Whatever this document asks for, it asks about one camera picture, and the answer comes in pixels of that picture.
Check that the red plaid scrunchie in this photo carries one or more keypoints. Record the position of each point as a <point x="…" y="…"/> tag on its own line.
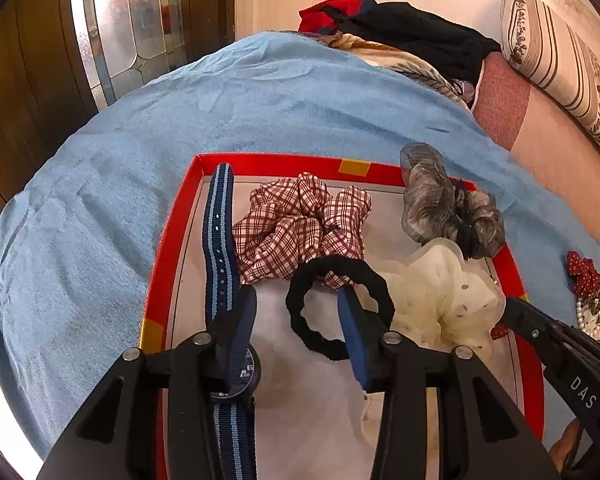
<point x="280" y="240"/>

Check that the grey organza scrunchie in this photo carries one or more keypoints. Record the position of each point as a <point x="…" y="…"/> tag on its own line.
<point x="425" y="195"/>

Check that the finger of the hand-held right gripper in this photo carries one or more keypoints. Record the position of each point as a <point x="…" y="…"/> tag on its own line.
<point x="530" y="325"/>

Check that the red polka dot scrunchie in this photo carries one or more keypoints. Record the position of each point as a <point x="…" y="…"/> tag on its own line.
<point x="582" y="270"/>

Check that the wooden stained glass door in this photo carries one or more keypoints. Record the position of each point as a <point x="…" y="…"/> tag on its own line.
<point x="40" y="60"/>

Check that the long striped floral pillow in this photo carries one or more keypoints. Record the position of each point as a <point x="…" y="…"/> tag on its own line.
<point x="555" y="60"/>

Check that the pink quilted sofa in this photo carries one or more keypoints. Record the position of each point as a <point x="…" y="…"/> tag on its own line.
<point x="555" y="150"/>

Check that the purple patterned cloth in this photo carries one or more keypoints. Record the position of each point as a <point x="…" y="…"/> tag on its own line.
<point x="462" y="91"/>

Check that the blue blanket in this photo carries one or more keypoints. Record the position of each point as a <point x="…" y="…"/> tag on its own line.
<point x="130" y="160"/>

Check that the red and white box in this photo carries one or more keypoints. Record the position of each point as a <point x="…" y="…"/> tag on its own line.
<point x="280" y="162"/>

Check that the person's right hand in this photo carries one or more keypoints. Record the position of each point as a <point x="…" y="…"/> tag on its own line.
<point x="565" y="447"/>

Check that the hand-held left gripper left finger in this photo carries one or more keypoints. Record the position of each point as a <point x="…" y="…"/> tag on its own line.
<point x="242" y="320"/>

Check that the black clothing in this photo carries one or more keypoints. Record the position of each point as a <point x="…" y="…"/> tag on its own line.
<point x="420" y="25"/>

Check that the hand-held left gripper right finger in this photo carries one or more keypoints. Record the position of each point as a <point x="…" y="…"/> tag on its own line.
<point x="355" y="330"/>

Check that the white cherry print scrunchie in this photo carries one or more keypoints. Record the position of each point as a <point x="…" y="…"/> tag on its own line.
<point x="597" y="322"/>

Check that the black dotted mesh scrunchie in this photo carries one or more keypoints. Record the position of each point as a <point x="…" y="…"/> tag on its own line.
<point x="465" y="230"/>

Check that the red clothing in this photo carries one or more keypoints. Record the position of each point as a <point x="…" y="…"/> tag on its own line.
<point x="315" y="17"/>

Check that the cream leaf print cloth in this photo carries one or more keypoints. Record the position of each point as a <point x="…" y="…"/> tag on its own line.
<point x="410" y="65"/>

